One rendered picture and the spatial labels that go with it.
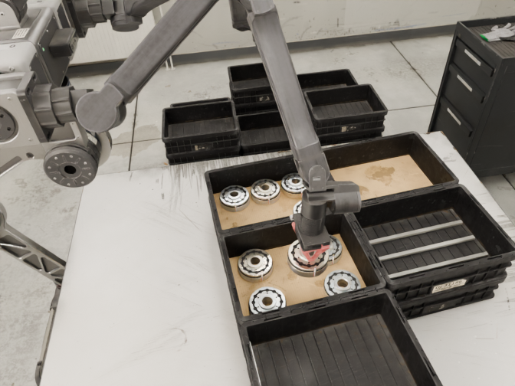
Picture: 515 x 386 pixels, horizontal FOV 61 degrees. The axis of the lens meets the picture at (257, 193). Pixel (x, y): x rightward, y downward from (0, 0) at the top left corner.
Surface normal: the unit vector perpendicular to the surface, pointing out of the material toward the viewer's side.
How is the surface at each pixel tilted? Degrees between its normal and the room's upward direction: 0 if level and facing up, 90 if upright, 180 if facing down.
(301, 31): 90
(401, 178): 0
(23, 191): 0
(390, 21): 90
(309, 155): 60
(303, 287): 0
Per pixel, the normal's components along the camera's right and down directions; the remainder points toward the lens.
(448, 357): -0.05, -0.72
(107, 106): 0.10, 0.22
